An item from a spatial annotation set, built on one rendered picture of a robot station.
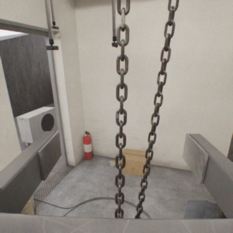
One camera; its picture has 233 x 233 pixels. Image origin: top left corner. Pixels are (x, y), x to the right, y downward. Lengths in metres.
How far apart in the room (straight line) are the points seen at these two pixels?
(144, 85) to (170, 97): 0.40
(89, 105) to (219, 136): 2.02
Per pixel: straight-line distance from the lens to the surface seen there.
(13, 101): 6.34
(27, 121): 3.67
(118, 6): 0.24
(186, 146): 0.17
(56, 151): 0.16
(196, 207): 0.94
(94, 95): 2.78
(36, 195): 2.63
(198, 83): 2.47
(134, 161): 2.56
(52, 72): 2.54
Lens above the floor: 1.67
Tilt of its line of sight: 19 degrees down
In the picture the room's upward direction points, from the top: 1 degrees counter-clockwise
